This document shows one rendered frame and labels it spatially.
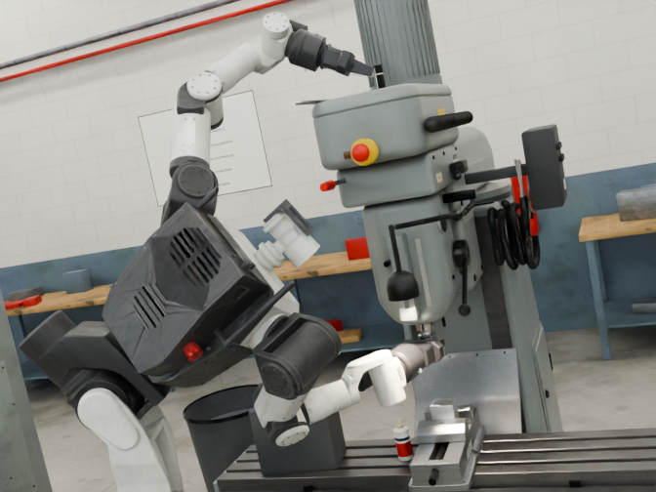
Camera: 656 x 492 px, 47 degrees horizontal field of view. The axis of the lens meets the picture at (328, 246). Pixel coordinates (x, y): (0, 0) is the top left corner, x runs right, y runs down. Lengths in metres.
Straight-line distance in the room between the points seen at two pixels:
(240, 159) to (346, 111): 5.09
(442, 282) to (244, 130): 5.01
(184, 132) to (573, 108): 4.60
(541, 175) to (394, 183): 0.45
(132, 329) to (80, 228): 6.34
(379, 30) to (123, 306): 1.03
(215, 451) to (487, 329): 1.85
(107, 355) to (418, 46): 1.12
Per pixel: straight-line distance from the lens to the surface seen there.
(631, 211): 5.59
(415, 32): 2.10
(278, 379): 1.44
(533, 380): 2.42
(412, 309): 1.84
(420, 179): 1.78
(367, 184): 1.82
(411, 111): 1.70
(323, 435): 2.10
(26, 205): 8.19
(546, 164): 2.07
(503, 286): 2.31
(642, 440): 2.08
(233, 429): 3.74
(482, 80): 6.12
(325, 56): 1.90
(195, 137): 1.73
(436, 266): 1.86
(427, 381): 2.40
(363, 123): 1.71
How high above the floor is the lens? 1.79
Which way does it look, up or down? 7 degrees down
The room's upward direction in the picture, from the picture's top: 11 degrees counter-clockwise
